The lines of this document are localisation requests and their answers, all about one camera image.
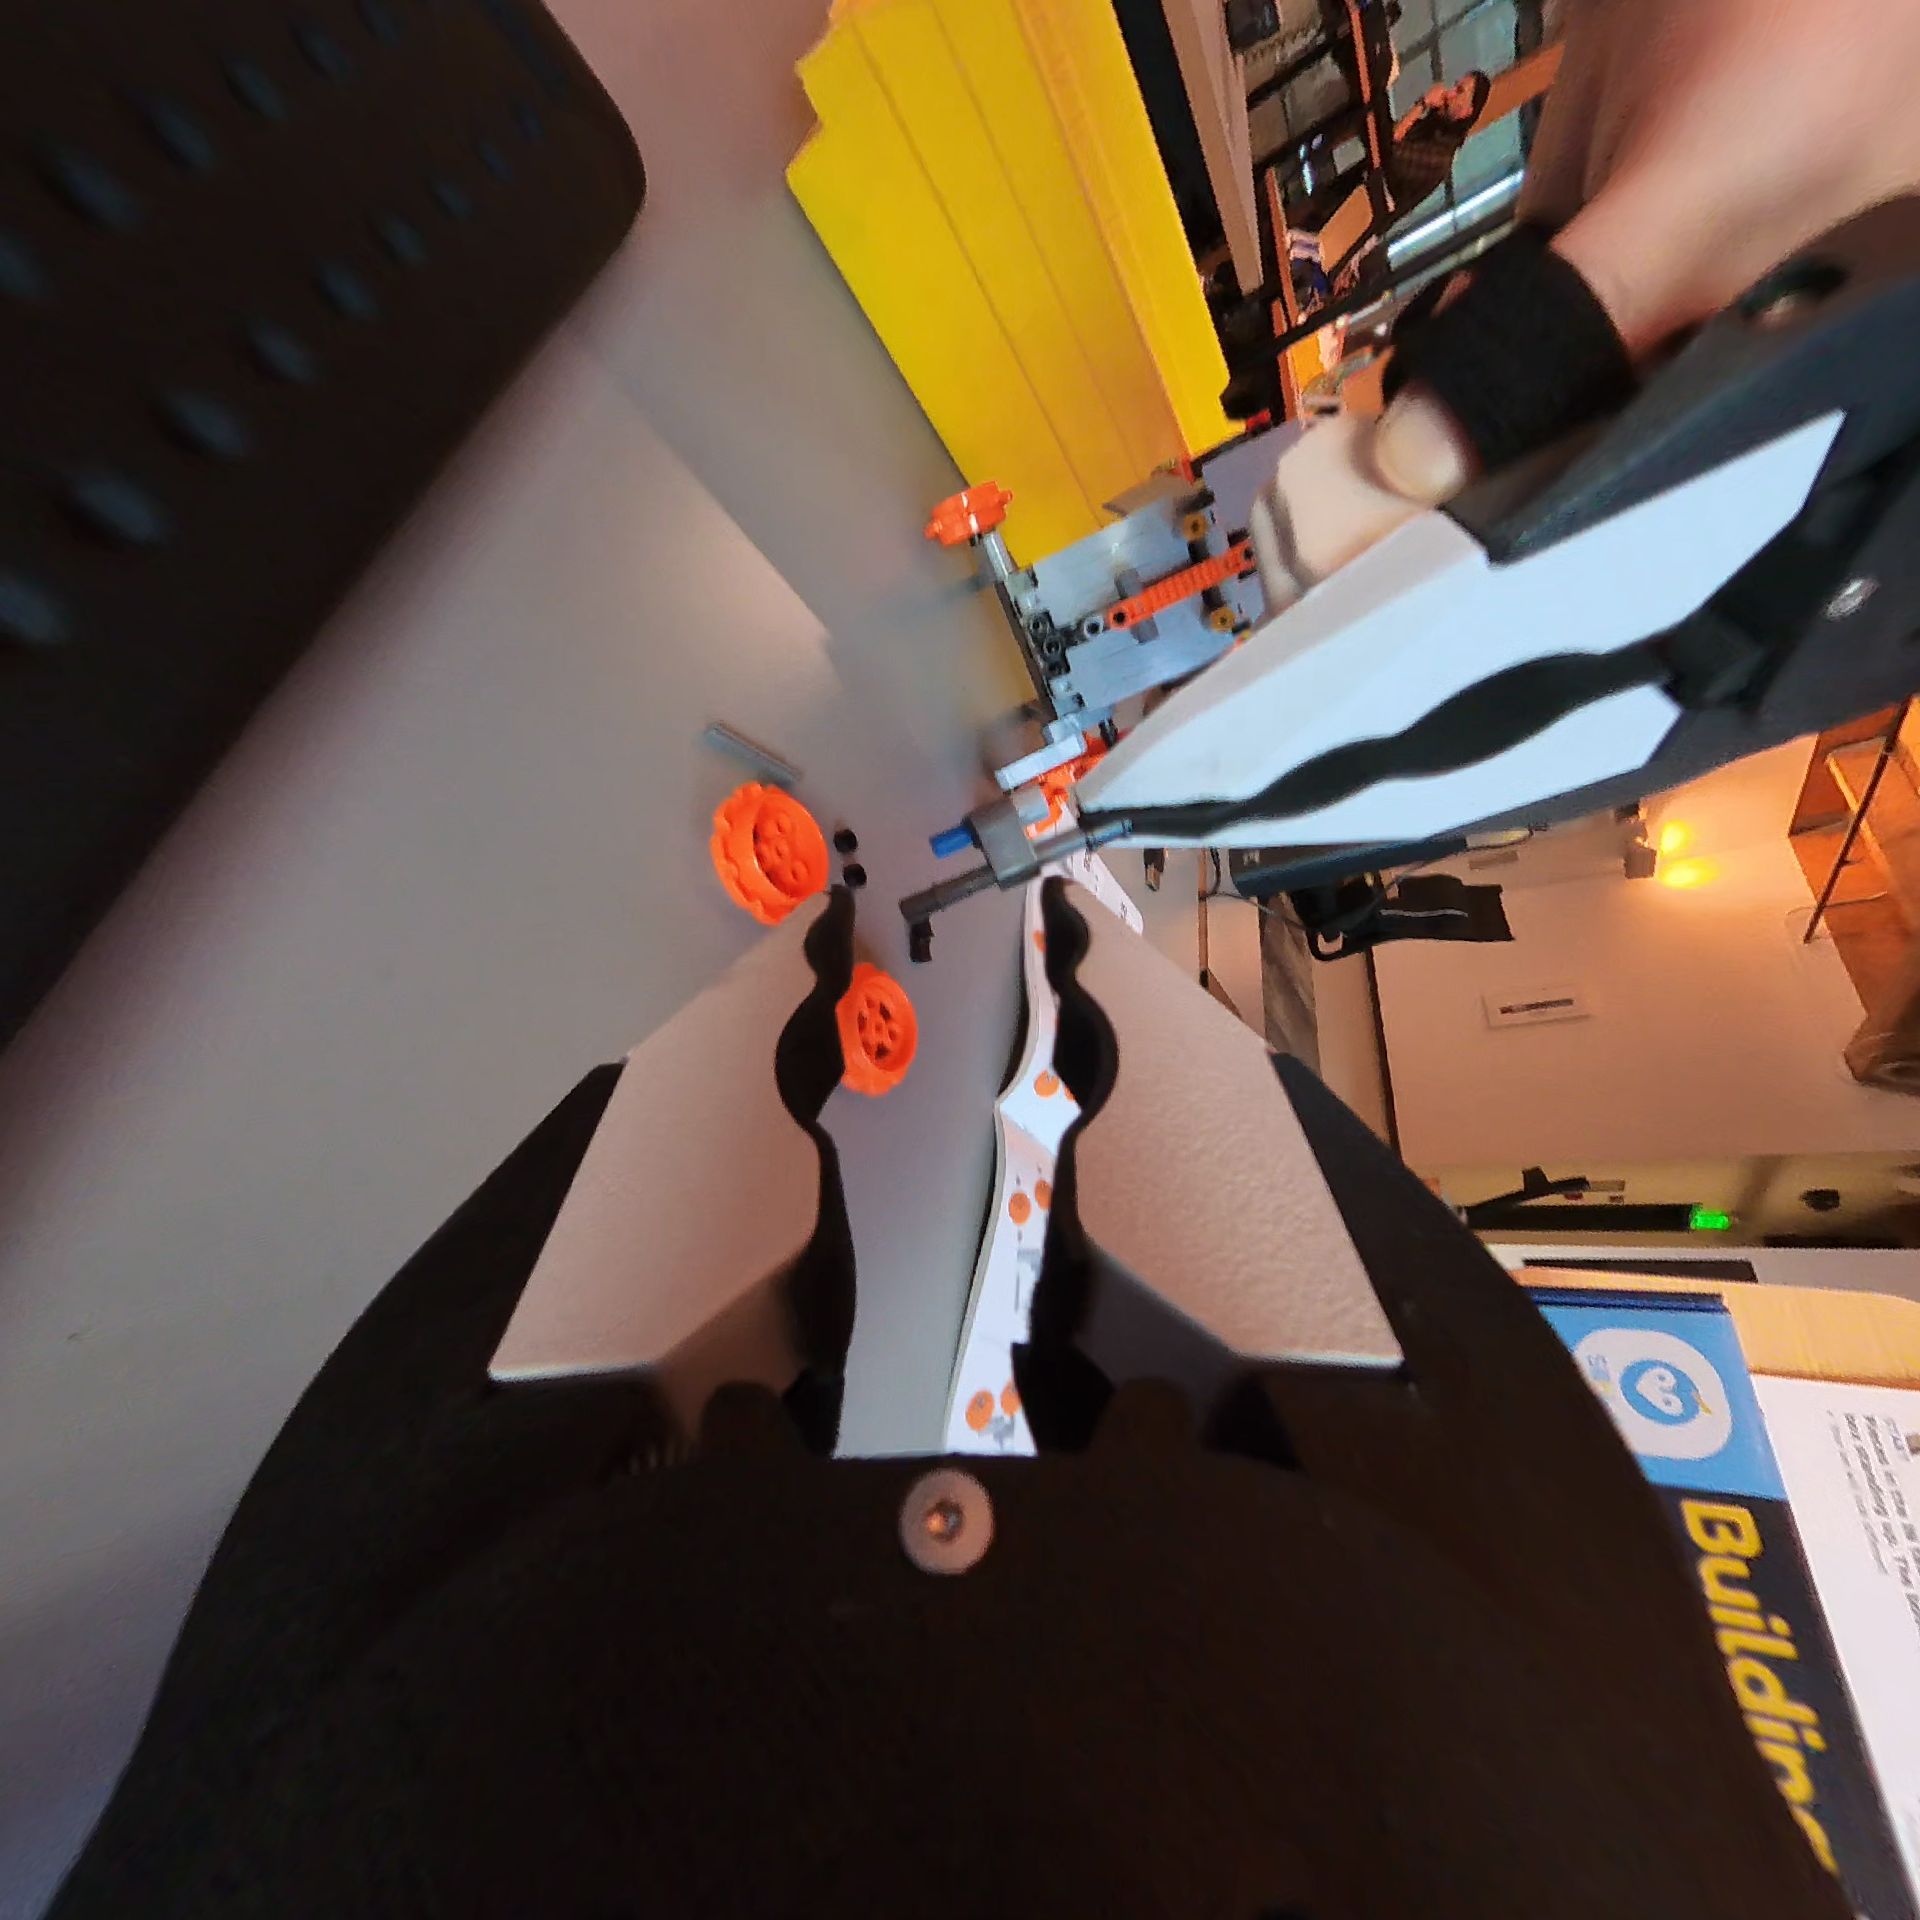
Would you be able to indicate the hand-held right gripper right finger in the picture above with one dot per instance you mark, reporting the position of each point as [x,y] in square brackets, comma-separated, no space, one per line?
[1215,1200]

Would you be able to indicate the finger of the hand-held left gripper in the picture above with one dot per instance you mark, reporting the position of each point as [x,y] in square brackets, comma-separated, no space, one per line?
[1500,773]
[1424,644]

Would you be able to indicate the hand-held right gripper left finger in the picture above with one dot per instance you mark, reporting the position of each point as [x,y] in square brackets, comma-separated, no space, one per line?
[675,1200]

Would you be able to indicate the grey beam axle assembly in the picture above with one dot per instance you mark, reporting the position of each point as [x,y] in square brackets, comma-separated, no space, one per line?
[1002,838]

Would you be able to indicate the grey desk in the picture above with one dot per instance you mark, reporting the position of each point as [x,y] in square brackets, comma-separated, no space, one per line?
[450,901]

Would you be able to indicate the person's left hand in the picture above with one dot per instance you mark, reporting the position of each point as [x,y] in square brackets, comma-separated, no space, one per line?
[1724,134]

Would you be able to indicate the black jacket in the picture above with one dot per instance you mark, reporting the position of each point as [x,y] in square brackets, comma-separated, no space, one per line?
[1410,915]

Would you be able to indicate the open building instruction booklet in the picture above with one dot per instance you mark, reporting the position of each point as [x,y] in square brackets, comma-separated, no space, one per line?
[1020,1184]

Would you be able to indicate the orange spoked wheel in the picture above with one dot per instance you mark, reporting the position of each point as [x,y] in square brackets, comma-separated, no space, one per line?
[873,1026]

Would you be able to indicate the grey orange toy robot chassis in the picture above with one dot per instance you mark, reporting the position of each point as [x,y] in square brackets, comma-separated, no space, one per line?
[1108,598]

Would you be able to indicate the orange toothed sprocket wheel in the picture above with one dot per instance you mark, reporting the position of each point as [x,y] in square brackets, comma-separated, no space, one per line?
[769,850]

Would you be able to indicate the grey flat beam piece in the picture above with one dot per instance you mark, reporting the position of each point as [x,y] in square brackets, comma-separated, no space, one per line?
[751,754]

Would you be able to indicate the yellow plastic bin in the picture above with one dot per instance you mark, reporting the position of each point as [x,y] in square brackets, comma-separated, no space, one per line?
[975,269]

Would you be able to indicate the blue toy robot box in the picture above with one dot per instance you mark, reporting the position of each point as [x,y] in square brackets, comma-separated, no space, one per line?
[1769,1650]

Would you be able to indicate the black perforated chair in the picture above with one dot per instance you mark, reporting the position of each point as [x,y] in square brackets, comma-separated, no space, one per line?
[225,374]

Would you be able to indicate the white wall plate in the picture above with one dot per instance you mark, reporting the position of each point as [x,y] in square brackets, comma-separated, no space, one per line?
[1535,1006]

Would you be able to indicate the wooden wall shelf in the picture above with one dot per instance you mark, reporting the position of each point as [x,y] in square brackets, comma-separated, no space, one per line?
[1860,901]

